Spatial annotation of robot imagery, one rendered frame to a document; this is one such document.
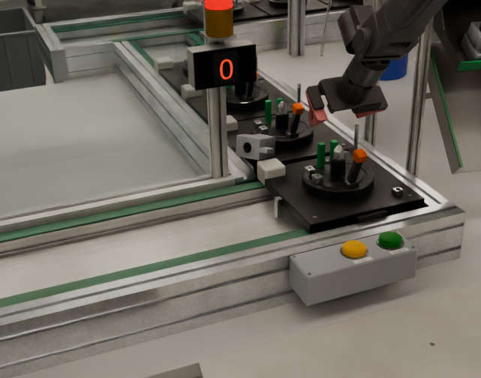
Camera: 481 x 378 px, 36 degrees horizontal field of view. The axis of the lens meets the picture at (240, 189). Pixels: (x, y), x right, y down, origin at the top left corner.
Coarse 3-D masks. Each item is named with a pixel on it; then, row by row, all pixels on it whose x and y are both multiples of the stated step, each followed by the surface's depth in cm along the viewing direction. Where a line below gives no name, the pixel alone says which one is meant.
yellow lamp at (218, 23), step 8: (232, 8) 132; (208, 16) 132; (216, 16) 131; (224, 16) 131; (232, 16) 133; (208, 24) 133; (216, 24) 132; (224, 24) 132; (232, 24) 133; (208, 32) 134; (216, 32) 132; (224, 32) 133; (232, 32) 134
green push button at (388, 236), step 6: (384, 234) 128; (390, 234) 128; (396, 234) 127; (378, 240) 127; (384, 240) 126; (390, 240) 126; (396, 240) 126; (384, 246) 126; (390, 246) 125; (396, 246) 125
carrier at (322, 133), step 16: (288, 112) 163; (304, 112) 178; (240, 128) 170; (256, 128) 164; (272, 128) 165; (288, 128) 164; (304, 128) 164; (320, 128) 169; (288, 144) 159; (304, 144) 161; (352, 144) 161; (256, 160) 155; (288, 160) 155; (304, 160) 156
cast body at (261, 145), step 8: (240, 136) 152; (248, 136) 151; (256, 136) 152; (264, 136) 153; (272, 136) 153; (240, 144) 153; (248, 144) 153; (256, 144) 150; (264, 144) 150; (272, 144) 153; (240, 152) 153; (248, 152) 152; (256, 152) 150; (264, 152) 149; (272, 152) 150
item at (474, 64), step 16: (448, 0) 148; (464, 0) 149; (480, 0) 149; (448, 16) 145; (464, 16) 146; (480, 16) 146; (448, 32) 142; (464, 32) 143; (448, 48) 138; (464, 64) 135; (480, 64) 135
